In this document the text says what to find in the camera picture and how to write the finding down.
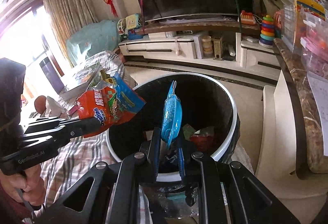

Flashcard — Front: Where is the white plastic bag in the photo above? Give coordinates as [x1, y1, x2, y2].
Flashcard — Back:
[45, 96, 67, 118]

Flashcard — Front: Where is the blue plastic blister toy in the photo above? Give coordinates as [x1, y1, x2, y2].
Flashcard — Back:
[161, 80, 182, 149]

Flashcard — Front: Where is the orange blue ovaltine bag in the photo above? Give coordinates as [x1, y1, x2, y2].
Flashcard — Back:
[76, 69, 146, 138]

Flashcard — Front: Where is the white rimmed trash bin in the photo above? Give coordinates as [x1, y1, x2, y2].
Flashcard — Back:
[105, 71, 241, 184]

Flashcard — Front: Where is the left hand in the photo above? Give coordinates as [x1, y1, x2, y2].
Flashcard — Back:
[1, 165, 46, 206]

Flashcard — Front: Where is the plaid checked tablecloth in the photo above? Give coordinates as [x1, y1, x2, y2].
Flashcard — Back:
[25, 50, 255, 224]

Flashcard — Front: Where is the orange round fruit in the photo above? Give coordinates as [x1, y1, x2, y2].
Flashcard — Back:
[34, 95, 47, 114]

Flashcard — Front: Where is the purple thermos bottle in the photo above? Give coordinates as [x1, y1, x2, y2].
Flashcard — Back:
[40, 57, 65, 94]

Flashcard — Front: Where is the children's picture book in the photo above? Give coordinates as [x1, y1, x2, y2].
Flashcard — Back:
[59, 63, 102, 101]

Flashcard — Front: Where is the teal covered chair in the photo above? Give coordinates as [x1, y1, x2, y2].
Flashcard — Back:
[66, 20, 121, 67]

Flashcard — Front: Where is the white tv cabinet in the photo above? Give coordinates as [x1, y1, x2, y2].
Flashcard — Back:
[119, 21, 280, 81]

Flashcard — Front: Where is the beige curtain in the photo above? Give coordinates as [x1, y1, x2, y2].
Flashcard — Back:
[43, 0, 98, 58]

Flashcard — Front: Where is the toy phone set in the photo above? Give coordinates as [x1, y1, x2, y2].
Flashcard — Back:
[117, 13, 143, 40]

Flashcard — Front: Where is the clear pink storage box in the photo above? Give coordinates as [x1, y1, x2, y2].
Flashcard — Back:
[281, 0, 327, 80]

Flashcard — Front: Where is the rainbow stacking ring toy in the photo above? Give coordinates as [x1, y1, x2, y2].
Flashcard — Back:
[259, 14, 275, 48]

